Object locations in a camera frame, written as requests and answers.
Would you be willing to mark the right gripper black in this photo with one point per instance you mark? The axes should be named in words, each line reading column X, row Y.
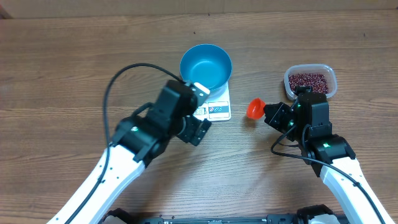
column 275, row 119

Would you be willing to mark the red beans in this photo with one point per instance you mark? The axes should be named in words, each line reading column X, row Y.
column 317, row 81

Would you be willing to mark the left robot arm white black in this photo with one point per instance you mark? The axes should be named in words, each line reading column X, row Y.
column 138, row 139

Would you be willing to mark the clear plastic container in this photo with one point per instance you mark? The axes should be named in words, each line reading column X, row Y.
column 311, row 68

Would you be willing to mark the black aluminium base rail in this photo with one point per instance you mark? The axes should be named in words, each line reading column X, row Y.
column 314, row 214

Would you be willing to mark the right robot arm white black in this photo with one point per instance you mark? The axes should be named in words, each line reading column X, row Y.
column 331, row 157

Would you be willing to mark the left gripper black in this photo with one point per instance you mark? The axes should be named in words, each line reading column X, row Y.
column 189, row 134

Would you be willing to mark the orange measuring scoop blue handle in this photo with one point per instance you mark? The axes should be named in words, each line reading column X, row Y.
column 255, row 109

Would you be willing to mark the white digital kitchen scale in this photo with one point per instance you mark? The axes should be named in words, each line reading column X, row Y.
column 217, row 107

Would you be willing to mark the blue bowl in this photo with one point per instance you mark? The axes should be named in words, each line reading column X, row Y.
column 207, row 64

